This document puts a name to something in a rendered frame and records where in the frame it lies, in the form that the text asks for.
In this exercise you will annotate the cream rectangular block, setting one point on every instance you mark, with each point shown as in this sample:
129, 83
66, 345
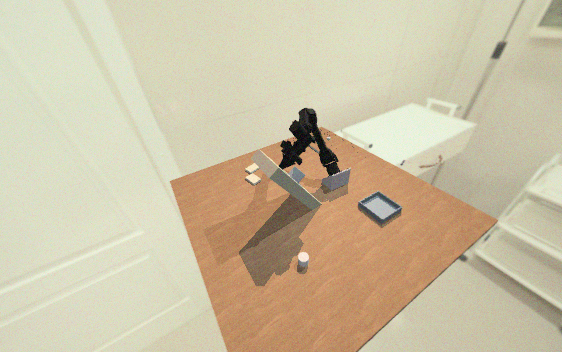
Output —
252, 168
252, 178

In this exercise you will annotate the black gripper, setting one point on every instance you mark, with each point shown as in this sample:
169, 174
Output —
289, 158

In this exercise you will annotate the white cylinder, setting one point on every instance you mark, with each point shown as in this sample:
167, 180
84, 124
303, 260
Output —
303, 259

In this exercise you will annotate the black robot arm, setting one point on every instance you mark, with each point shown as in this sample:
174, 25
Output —
301, 130

